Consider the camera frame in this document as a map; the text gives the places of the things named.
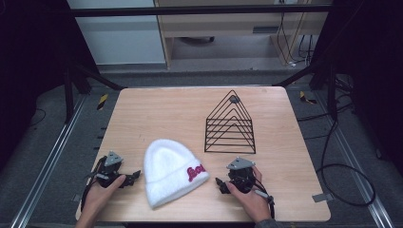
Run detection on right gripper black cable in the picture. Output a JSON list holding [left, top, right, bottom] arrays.
[[252, 177, 276, 220]]

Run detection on hanging desk cables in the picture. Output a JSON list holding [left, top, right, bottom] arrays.
[[276, 11, 316, 68]]

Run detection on black looped floor cable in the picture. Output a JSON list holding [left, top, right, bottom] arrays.
[[316, 118, 377, 208]]

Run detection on white knit beanie hat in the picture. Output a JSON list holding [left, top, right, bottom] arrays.
[[143, 138, 211, 210]]

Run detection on yellow black striped tape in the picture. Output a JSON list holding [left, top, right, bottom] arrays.
[[96, 92, 109, 111], [298, 90, 318, 105]]

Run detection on black horizontal frame bar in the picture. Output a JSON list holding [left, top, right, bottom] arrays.
[[69, 4, 335, 17]]

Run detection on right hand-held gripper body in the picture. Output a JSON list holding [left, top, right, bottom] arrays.
[[225, 157, 257, 195]]

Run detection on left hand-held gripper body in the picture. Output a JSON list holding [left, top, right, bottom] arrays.
[[94, 151, 135, 189]]

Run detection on black curtain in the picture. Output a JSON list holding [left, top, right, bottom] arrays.
[[0, 0, 99, 172], [312, 0, 403, 177]]

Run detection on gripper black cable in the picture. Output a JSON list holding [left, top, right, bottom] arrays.
[[80, 156, 107, 213], [252, 177, 276, 220]]

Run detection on white cabinet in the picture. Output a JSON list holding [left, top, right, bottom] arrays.
[[66, 0, 167, 67]]

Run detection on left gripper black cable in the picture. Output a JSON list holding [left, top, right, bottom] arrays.
[[80, 156, 107, 213]]

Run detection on person's right hand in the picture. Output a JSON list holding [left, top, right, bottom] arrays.
[[224, 165, 273, 223]]

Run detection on light wooden desk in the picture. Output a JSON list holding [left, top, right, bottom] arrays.
[[153, 0, 332, 69]]

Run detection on black metal stand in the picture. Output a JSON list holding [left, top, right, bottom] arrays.
[[273, 61, 339, 122], [62, 61, 126, 125]]

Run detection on black wire triangle rack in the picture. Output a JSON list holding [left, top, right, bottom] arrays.
[[203, 89, 257, 155]]

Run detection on person's left hand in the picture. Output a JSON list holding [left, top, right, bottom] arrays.
[[82, 174, 127, 220]]

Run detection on aluminium floor rail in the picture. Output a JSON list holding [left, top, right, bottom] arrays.
[[9, 94, 87, 228], [313, 91, 395, 228]]

